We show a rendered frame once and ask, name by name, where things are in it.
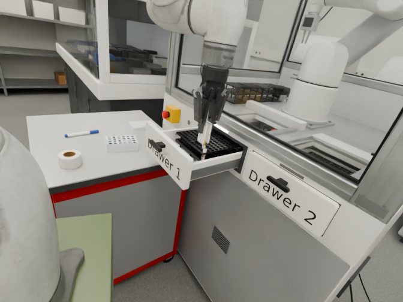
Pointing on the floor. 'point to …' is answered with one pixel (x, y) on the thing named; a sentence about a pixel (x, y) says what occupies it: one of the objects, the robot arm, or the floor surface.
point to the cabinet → (255, 247)
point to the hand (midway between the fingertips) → (204, 132)
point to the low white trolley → (111, 185)
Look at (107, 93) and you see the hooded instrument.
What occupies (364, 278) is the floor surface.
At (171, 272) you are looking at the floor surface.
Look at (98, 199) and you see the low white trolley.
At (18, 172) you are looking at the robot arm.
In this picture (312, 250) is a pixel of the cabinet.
